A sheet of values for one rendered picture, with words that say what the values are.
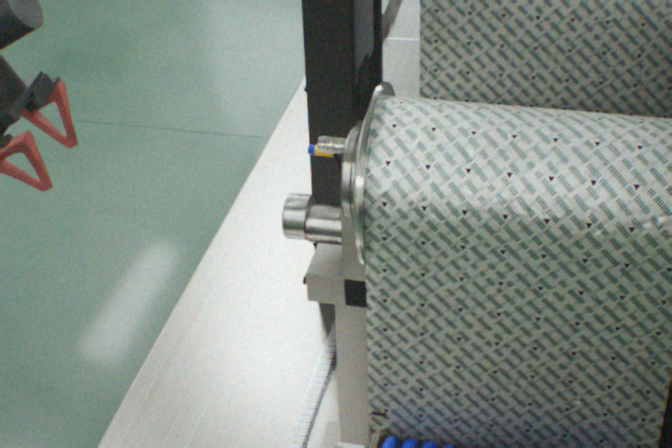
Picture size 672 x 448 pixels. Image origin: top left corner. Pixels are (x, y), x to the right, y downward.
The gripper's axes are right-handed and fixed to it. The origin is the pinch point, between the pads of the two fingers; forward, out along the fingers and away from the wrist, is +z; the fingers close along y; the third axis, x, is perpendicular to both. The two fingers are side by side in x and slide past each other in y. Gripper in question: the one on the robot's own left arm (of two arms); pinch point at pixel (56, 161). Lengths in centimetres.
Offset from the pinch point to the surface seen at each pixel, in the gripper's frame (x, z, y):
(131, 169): 95, 67, 164
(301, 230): -35.9, 5.3, -30.7
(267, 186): -11.0, 23.1, 18.8
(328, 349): -21.6, 29.1, -14.1
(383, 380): -38, 16, -39
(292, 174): -13.6, 24.6, 22.1
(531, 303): -53, 13, -41
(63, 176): 111, 57, 159
